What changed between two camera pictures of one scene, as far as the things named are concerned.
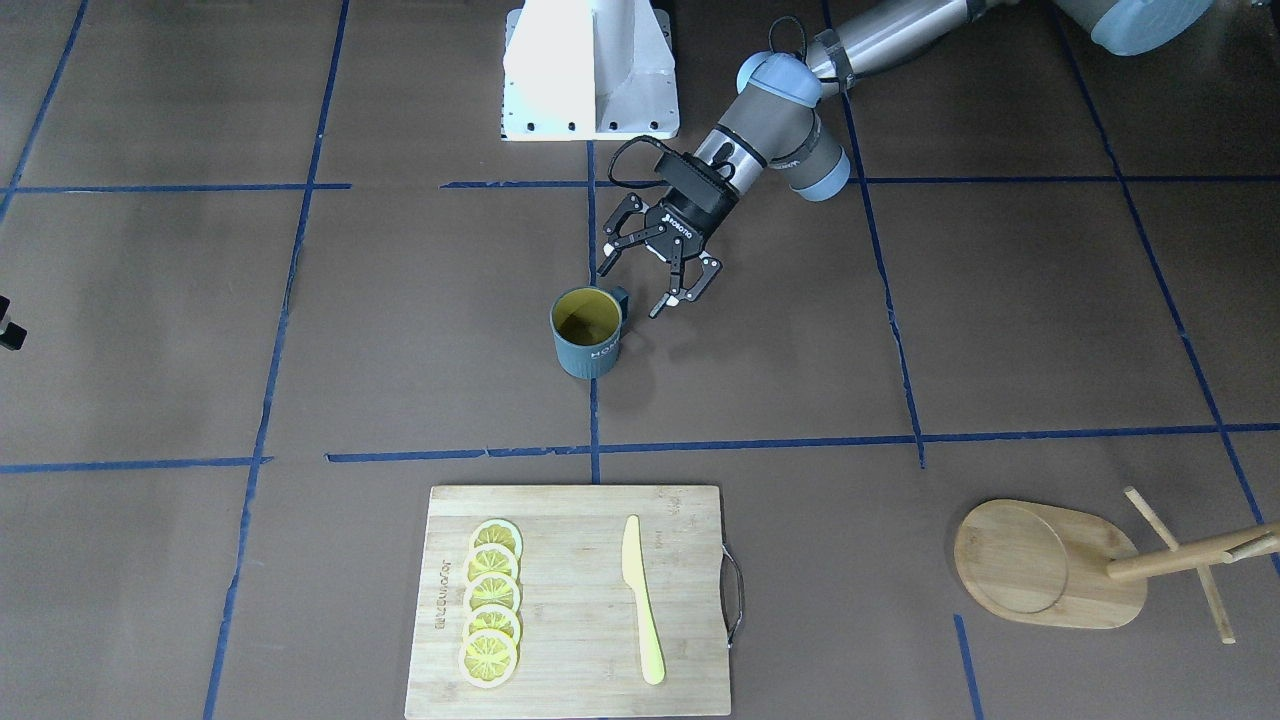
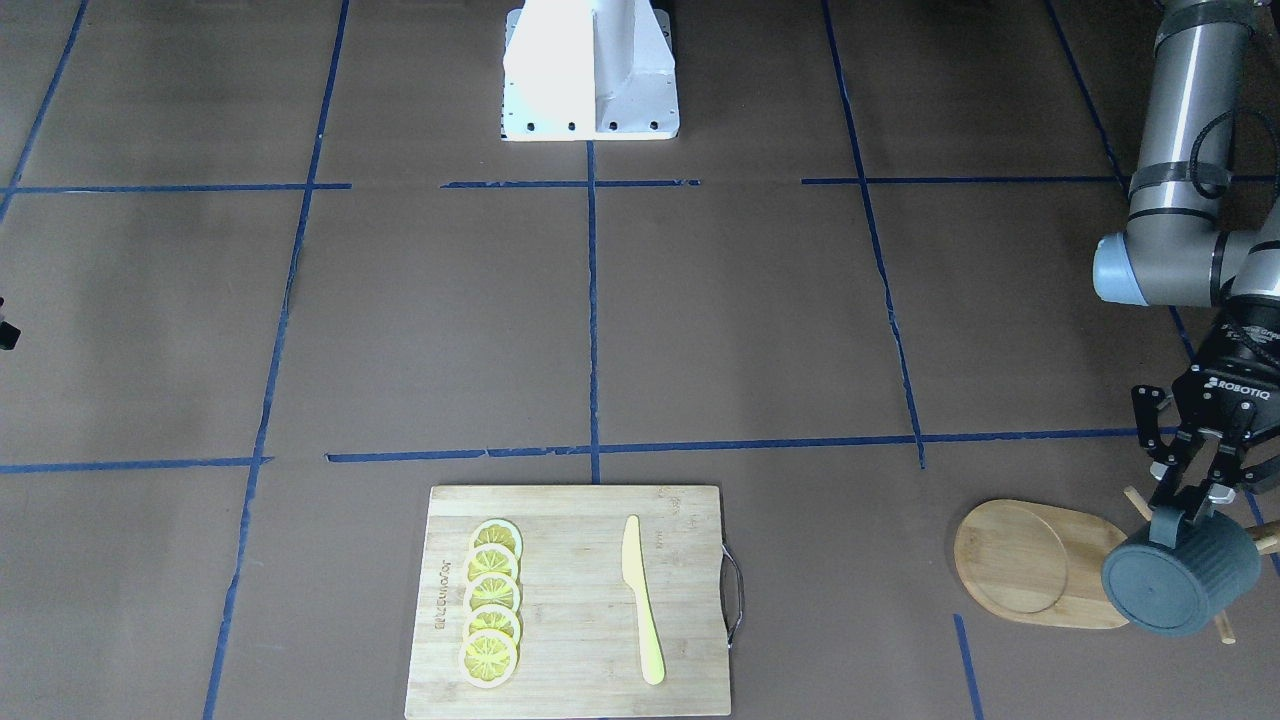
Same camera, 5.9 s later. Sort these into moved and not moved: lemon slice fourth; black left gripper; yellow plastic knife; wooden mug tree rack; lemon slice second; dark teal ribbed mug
Moved: black left gripper; dark teal ribbed mug
Not moved: wooden mug tree rack; lemon slice second; lemon slice fourth; yellow plastic knife
